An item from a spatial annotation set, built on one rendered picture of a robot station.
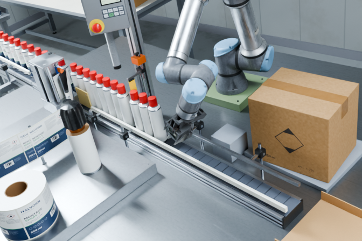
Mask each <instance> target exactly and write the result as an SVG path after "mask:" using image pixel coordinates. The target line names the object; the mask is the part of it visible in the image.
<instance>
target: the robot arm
mask: <svg viewBox="0 0 362 241"><path fill-rule="evenodd" d="M208 1H209V0H185V3H184V6H183V9H182V12H181V14H180V18H179V21H178V24H177V27H176V31H175V34H174V36H173V40H172V43H171V46H170V49H169V52H168V56H167V59H166V62H161V63H159V64H158V66H157V67H156V78H157V80H158V81H159V82H161V83H167V84H177V85H183V90H182V94H181V96H180V99H179V102H178V104H177V107H176V114H175V115H173V116H172V118H171V119H170V120H168V121H167V122H166V123H165V127H164V130H165V129H166V132H167V133H168V134H169V135H168V137H167V139H169V138H172V139H173V140H174V141H175V143H174V145H176V144H178V143H181V142H183V141H185V140H186V139H189V138H190V137H192V135H193V132H194V131H193V128H194V126H193V123H192V122H195V121H198V120H200V119H203V118H205V116H206V115H207V114H206V113H205V112H204V111H203V109H202V108H201V107H200V106H201V103H202V101H203V99H204V97H205V96H206V94H207V92H208V90H209V89H210V87H211V85H212V83H213V82H214V81H215V78H216V77H217V80H216V84H215V86H216V90H217V92H218V93H220V94H222V95H236V94H239V93H242V92H243V91H245V90H246V89H247V88H248V80H247V78H246V76H245V74H244V72H243V70H247V71H254V72H267V71H269V70H270V68H271V66H272V63H273V58H274V48H273V46H271V45H267V43H266V41H265V40H264V39H263V38H262V37H261V35H260V31H259V28H258V25H257V21H256V18H255V14H254V10H253V7H252V3H251V1H250V0H223V3H224V4H225V5H226V6H227V7H229V8H230V11H231V14H232V17H233V20H234V23H235V26H236V29H237V32H238V35H239V38H240V41H241V44H240V42H239V40H238V39H236V38H229V39H225V40H222V41H220V42H218V43H217V44H216V45H215V47H214V56H215V63H216V64H215V63H214V62H212V61H210V60H203V61H202V62H201V63H199V65H198V66H196V65H187V61H188V58H189V55H190V51H191V48H192V44H193V41H194V38H195V35H196V31H197V28H198V25H199V22H200V18H201V14H202V12H203V9H204V6H206V5H207V4H208ZM166 125H168V126H166Z"/></svg>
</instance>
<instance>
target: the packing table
mask: <svg viewBox="0 0 362 241"><path fill-rule="evenodd" d="M170 1H171V0H147V1H146V2H144V3H143V4H141V5H139V6H138V7H136V12H137V16H138V19H140V18H142V17H144V16H145V15H147V14H149V13H151V12H153V11H154V10H156V9H158V8H159V7H161V6H163V5H164V4H166V3H168V2H170ZM176 1H177V7H178V13H179V17H180V14H181V12H182V9H183V6H184V3H185V0H176ZM0 3H4V4H8V5H13V6H18V7H21V8H27V9H31V10H37V11H41V12H45V15H46V19H44V20H42V21H40V22H38V23H36V24H34V25H31V26H29V27H27V28H25V29H23V30H21V31H19V32H17V33H15V34H13V35H12V36H14V38H17V37H19V36H22V35H24V34H26V33H27V34H31V35H34V36H38V37H42V38H46V39H49V40H54V41H57V42H61V43H64V44H68V45H72V46H75V47H80V48H83V49H87V50H90V51H93V50H95V49H97V48H98V47H95V46H91V45H87V44H83V43H80V42H76V41H72V40H68V39H64V38H60V37H56V36H52V35H49V34H45V33H41V32H37V31H33V30H34V29H36V28H38V27H40V26H42V25H44V24H46V23H48V24H49V27H50V30H51V31H53V34H56V33H57V32H55V30H57V29H56V27H55V23H54V20H53V17H52V14H54V15H60V16H64V17H70V18H74V19H79V20H84V21H86V17H85V14H84V11H83V7H82V4H81V0H0ZM118 31H119V35H120V36H124V37H127V35H126V30H125V29H122V30H118ZM189 58H193V59H194V54H193V48H191V51H190V55H189Z"/></svg>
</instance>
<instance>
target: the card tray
mask: <svg viewBox="0 0 362 241"><path fill-rule="evenodd" d="M281 241H362V209H360V208H358V207H356V206H354V205H351V204H349V203H347V202H345V201H343V200H341V199H338V198H336V197H334V196H332V195H330V194H328V193H326V192H323V191H321V200H320V201H319V202H318V203H317V204H316V205H315V206H314V207H313V208H312V209H311V210H310V211H309V212H308V213H307V214H306V215H305V216H304V217H303V218H302V219H301V221H300V222H299V223H298V224H297V225H296V226H295V227H294V228H293V229H292V230H291V231H290V232H289V233H288V234H287V235H286V236H285V237H284V238H283V239H282V240H281Z"/></svg>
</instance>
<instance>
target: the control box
mask: <svg viewBox="0 0 362 241"><path fill-rule="evenodd" d="M121 1H122V2H119V3H115V4H109V5H105V6H101V4H100V0H81V4H82V7H83V11H84V14H85V17H86V21H87V25H88V28H89V32H90V35H91V36H94V35H98V34H103V33H107V32H113V31H117V30H122V29H127V28H130V24H129V19H128V15H127V11H126V6H125V3H124V0H121ZM121 5H123V6H124V11H125V15H121V16H116V17H111V18H106V19H104V18H103V14H102V11H101V10H103V9H108V8H113V7H116V6H121ZM95 23H98V24H100V25H101V26H102V30H101V32H99V33H95V32H93V30H92V26H93V24H95Z"/></svg>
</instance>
